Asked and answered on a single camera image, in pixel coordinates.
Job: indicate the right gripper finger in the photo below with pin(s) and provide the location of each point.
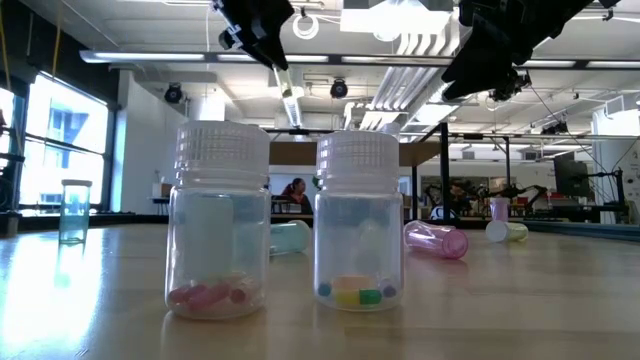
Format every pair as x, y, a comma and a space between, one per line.
480, 50
495, 75

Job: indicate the white black round object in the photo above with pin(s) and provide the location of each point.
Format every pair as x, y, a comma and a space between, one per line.
435, 214

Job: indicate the cardboard box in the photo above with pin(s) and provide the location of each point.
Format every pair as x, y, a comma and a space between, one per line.
159, 190

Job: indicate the black computer monitor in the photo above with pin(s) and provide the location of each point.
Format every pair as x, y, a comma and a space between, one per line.
570, 179

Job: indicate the black aluminium rig frame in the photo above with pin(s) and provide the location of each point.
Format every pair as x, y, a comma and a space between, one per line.
125, 220

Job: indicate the black ceiling spotlight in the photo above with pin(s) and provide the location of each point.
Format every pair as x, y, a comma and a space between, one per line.
173, 93
339, 88

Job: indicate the large window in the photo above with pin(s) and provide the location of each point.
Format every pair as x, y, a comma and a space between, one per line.
65, 150

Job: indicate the yellow pill bottle white cap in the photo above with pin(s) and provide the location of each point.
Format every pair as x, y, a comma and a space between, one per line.
510, 232
286, 82

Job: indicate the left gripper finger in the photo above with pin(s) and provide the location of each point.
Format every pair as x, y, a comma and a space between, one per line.
255, 49
275, 52

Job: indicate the clear jar with mixed pills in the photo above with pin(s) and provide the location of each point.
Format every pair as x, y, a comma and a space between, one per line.
357, 235

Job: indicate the clear jar with pink pills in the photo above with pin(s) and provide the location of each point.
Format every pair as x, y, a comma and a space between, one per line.
217, 240

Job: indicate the green pill bottle white cap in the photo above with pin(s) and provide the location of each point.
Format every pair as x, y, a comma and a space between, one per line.
75, 215
292, 237

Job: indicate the wooden shelf black metal legs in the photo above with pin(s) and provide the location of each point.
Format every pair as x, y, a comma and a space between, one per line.
300, 152

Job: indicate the person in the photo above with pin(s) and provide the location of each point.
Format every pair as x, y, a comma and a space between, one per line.
298, 197

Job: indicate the black background robot arm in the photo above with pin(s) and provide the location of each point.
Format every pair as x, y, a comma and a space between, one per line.
462, 192
525, 191

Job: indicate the white ceiling duct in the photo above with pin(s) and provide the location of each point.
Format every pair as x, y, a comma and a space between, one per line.
400, 85

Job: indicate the pink pill bottle white cap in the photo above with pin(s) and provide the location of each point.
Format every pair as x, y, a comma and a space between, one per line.
500, 209
435, 240

